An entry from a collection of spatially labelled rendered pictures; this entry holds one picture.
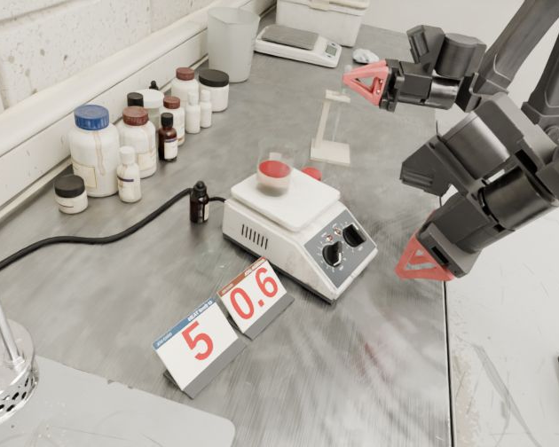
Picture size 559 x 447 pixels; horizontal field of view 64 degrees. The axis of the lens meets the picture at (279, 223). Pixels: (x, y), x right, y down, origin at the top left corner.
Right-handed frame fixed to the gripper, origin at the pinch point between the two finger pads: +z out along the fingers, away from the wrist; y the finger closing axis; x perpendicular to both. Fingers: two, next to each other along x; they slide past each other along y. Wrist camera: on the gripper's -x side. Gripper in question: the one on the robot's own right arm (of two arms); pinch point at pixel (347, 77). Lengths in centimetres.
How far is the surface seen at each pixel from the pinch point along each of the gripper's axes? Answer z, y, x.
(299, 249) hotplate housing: 5.1, 38.4, 9.7
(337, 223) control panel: 0.0, 31.5, 9.8
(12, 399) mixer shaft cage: 24, 68, 0
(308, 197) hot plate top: 4.8, 30.0, 7.1
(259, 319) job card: 8.8, 46.2, 15.3
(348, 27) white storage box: -5, -75, 10
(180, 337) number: 17, 53, 12
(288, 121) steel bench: 9.4, -11.2, 16.0
